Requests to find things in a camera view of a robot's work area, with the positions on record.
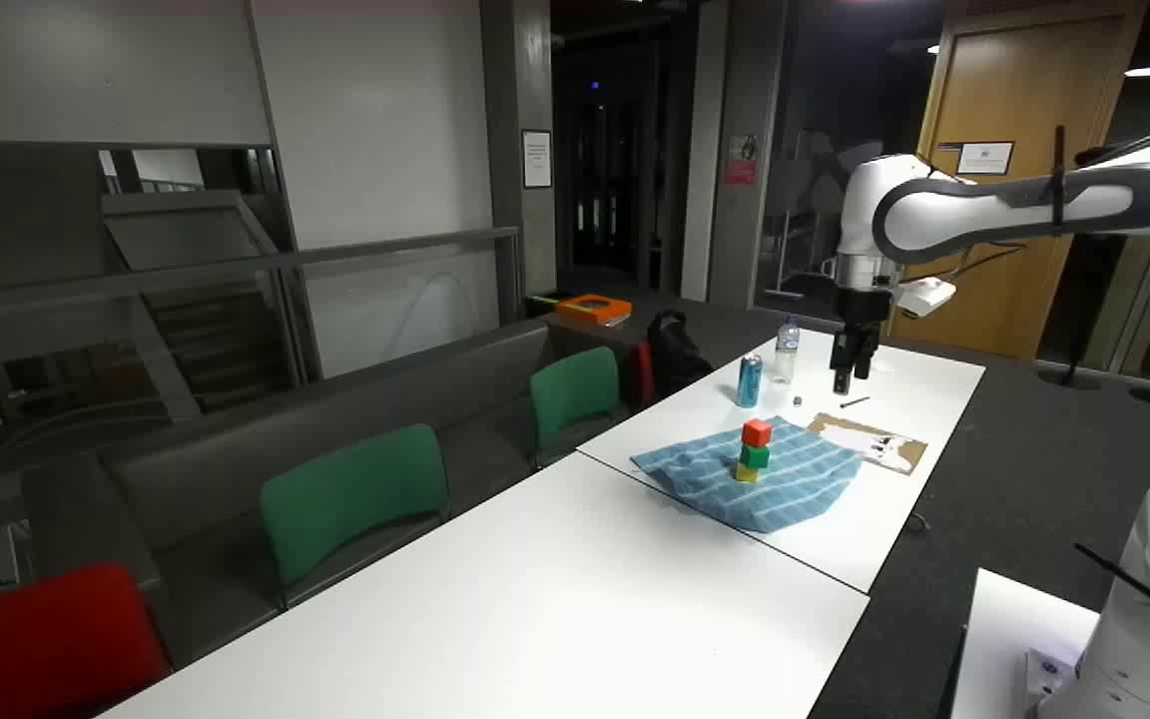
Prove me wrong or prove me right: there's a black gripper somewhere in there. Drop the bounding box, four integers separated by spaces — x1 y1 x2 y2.
825 287 889 401

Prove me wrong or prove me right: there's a blue striped towel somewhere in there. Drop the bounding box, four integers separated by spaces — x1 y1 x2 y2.
625 411 866 540

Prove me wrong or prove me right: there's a clear plastic bottle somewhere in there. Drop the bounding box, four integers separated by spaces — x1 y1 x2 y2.
765 323 806 393

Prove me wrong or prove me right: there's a brown clipboard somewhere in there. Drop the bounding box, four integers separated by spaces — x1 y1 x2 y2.
806 407 931 481

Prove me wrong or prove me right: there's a blue drink can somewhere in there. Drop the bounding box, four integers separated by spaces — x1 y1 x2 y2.
734 352 765 411

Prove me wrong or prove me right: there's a black backpack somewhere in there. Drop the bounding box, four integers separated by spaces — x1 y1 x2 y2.
640 307 714 407

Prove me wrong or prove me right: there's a red chair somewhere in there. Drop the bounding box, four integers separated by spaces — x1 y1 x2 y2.
629 333 664 407
0 564 175 719

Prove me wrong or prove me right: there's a black tripod stand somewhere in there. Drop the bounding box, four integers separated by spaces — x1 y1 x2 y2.
1034 244 1108 396

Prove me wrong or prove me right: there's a white door sign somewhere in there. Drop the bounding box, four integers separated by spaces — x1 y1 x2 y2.
954 142 1018 180

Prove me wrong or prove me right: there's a green chair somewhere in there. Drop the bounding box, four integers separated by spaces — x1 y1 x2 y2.
256 419 452 592
528 345 625 455

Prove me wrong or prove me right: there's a wooden door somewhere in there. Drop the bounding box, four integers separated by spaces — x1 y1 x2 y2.
885 0 1150 365

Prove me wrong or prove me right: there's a grey bench seat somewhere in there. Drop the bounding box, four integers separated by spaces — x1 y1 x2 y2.
91 312 629 653

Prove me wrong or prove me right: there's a metal handrail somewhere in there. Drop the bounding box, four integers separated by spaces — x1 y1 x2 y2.
0 220 528 337

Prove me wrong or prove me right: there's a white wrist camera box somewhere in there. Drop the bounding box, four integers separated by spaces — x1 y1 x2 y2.
893 276 963 320

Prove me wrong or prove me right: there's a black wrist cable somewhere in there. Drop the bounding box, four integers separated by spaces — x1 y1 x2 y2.
1051 123 1072 232

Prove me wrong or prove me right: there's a white wall notice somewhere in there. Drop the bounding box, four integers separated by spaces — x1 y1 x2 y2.
520 130 556 191

